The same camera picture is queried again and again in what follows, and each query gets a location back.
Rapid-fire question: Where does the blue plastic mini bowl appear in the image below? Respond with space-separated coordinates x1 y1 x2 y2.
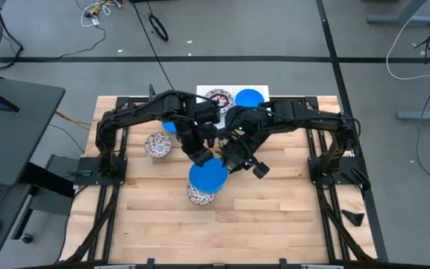
235 88 265 111
161 120 178 134
188 156 230 194

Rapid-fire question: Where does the patterned ceramic mini bowl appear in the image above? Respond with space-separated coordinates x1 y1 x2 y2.
143 132 173 158
186 182 218 205
204 88 235 113

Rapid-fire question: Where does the succulent plant in black pot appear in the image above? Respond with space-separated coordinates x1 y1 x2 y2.
214 145 252 173

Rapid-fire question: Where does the white perforated metal shelf riser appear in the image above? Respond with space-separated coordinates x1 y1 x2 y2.
195 84 271 131

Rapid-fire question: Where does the black triangular plastic part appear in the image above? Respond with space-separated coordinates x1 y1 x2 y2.
340 208 366 227

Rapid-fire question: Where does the dark grey desk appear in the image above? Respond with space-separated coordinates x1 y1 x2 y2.
0 73 66 269

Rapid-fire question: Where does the grey desk foot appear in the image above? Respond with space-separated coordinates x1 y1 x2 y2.
367 0 430 27
396 101 430 123

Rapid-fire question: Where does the black aluminium table frame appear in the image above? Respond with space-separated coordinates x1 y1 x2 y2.
63 84 376 269

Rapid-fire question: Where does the black coiled cable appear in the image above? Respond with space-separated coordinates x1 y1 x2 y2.
147 13 170 43

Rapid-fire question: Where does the white cable bundle with plug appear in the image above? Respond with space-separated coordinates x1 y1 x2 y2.
79 0 123 28

